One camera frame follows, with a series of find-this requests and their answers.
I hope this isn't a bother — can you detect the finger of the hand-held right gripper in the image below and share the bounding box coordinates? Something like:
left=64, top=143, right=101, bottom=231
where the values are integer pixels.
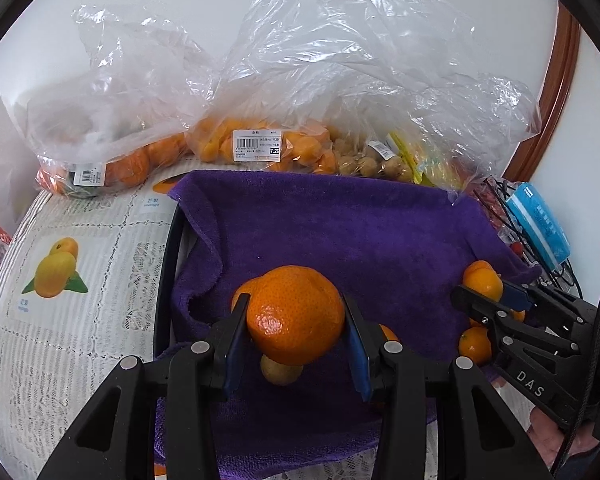
left=451, top=285, right=528, bottom=348
left=502, top=282, right=598, bottom=333

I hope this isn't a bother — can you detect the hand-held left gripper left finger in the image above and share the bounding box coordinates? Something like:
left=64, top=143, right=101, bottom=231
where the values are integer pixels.
left=37, top=294, right=251, bottom=480

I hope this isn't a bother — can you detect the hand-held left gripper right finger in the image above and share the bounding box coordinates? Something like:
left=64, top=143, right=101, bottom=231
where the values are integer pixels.
left=341, top=292, right=543, bottom=480

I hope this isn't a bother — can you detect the tan longan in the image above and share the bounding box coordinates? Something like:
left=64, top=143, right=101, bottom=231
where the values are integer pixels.
left=260, top=352, right=305, bottom=387

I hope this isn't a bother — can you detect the large mandarin orange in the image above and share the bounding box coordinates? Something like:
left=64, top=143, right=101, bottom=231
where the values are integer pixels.
left=246, top=266, right=346, bottom=366

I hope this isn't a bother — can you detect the person's right hand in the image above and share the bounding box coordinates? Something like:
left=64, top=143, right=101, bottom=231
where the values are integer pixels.
left=525, top=405, right=600, bottom=478

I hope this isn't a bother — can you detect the blue tissue pack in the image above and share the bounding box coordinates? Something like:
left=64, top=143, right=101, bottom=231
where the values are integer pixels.
left=505, top=182, right=571, bottom=266

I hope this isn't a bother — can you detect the clear bag of red tomatoes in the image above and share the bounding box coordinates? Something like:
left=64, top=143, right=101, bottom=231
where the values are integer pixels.
left=472, top=177, right=511, bottom=241

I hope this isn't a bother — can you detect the purple towel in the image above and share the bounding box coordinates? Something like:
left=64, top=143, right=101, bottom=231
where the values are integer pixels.
left=152, top=170, right=543, bottom=478

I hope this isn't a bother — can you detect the yellow packet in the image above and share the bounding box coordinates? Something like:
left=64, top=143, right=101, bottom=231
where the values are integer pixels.
left=387, top=132, right=468, bottom=191

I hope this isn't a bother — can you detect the clear bag of longans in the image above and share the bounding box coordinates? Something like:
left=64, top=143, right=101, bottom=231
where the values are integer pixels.
left=220, top=0, right=543, bottom=196

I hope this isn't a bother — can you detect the clear bag of oranges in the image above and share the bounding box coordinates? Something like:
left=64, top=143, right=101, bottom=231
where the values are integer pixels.
left=27, top=5, right=216, bottom=196

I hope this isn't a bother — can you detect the white plastic bag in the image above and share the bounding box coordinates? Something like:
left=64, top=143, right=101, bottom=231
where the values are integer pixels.
left=0, top=92, right=38, bottom=211

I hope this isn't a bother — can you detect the black wire rack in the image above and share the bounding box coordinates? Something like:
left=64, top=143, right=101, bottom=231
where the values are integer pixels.
left=485, top=175, right=581, bottom=288

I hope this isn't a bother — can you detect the brown wooden door frame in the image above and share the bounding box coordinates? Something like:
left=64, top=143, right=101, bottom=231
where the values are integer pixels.
left=500, top=0, right=581, bottom=183

